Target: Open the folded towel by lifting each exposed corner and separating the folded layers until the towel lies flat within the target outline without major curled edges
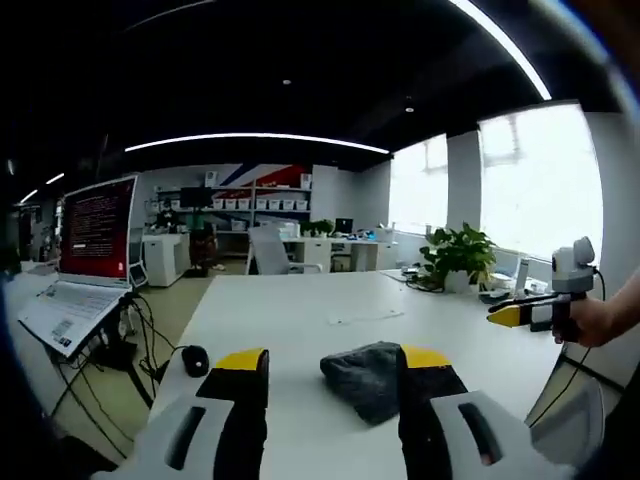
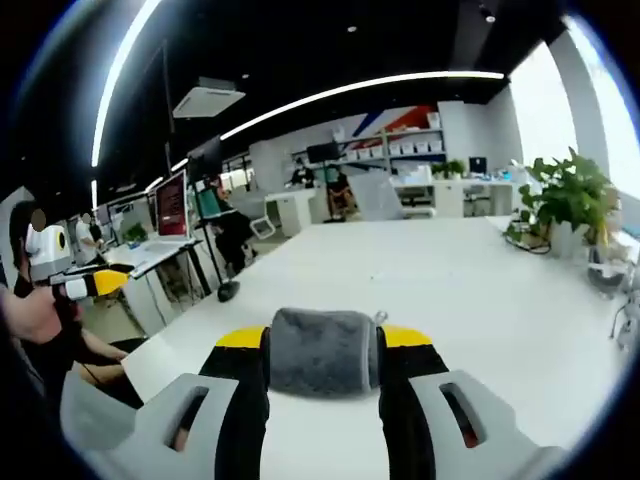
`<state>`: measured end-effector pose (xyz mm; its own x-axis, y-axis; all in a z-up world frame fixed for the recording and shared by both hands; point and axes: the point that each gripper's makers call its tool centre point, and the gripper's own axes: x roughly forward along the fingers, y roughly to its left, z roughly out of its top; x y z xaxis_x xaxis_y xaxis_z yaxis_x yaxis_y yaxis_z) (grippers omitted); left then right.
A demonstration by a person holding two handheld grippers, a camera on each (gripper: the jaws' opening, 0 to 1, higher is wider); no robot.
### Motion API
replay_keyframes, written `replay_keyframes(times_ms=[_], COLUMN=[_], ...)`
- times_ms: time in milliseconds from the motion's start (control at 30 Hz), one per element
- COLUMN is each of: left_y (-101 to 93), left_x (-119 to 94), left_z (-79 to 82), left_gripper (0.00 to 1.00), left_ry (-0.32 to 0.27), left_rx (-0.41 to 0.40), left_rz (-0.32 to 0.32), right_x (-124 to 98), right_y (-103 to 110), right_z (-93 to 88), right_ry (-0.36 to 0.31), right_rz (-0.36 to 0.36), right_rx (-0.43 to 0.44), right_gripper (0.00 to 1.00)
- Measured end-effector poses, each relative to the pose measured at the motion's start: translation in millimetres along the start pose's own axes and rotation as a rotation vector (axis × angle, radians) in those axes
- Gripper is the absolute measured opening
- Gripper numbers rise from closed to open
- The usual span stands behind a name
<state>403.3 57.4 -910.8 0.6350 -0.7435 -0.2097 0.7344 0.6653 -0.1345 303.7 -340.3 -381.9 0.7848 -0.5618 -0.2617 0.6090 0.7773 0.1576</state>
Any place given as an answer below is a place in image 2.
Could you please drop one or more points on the grey towel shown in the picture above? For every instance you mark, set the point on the grey towel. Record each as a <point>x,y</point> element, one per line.
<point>320,350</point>

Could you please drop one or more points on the person's left hand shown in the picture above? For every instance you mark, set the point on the person's left hand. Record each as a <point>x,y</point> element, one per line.
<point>40,315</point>

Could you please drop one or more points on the person's head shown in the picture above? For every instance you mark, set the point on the person's head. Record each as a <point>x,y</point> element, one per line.
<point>20,250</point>

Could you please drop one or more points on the white standing desk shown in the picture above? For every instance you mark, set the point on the white standing desk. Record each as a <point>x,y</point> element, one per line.
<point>150,252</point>

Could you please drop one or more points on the tiny desk plant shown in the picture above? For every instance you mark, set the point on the tiny desk plant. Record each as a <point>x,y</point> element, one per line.
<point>135,232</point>

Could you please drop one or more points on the red screen monitor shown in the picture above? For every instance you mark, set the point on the red screen monitor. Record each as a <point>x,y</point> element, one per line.
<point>171,205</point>

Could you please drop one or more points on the person's dark clothed body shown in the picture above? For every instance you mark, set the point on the person's dark clothed body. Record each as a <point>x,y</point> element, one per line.
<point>50,370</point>

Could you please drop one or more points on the black stand base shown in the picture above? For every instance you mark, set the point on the black stand base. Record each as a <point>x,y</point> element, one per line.
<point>228,291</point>

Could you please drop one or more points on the green board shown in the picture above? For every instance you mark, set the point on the green board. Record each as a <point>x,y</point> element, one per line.
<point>210,205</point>

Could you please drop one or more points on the white chair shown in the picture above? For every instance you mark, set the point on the white chair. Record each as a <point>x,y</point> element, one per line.
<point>262,227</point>

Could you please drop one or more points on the long ceiling light strip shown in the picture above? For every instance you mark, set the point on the long ceiling light strip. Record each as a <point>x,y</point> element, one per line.
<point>107,90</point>
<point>360,90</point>

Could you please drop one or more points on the white cabinet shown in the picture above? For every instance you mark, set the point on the white cabinet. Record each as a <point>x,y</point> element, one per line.
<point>295,212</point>

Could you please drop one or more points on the long white counter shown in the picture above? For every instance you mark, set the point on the long white counter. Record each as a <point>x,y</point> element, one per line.
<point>450,197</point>

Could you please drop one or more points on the white tilted board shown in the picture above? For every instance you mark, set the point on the white tilted board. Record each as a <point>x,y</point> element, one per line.
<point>377,197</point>

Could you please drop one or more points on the ceiling air conditioner unit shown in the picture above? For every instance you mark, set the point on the ceiling air conditioner unit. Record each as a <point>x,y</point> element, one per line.
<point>207,100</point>

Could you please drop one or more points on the white handheld device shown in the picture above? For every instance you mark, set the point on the white handheld device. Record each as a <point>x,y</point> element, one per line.
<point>627,325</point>

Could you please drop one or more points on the grey white rounded device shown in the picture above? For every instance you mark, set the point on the grey white rounded device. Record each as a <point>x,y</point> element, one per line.
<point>605,272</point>

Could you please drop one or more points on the small potted green plant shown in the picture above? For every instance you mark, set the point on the small potted green plant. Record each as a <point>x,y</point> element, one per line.
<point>450,169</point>

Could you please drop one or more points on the small dark monitor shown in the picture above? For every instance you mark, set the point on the small dark monitor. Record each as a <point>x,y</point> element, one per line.
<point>477,166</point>

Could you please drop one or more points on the black monitor on stand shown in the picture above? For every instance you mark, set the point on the black monitor on stand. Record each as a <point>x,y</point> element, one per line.
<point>322,151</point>

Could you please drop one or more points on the large potted green plant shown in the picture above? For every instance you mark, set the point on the large potted green plant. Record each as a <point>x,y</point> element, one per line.
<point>570,200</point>

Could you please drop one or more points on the shelf with white bins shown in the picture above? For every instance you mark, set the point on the shelf with white bins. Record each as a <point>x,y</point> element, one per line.
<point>400,142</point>

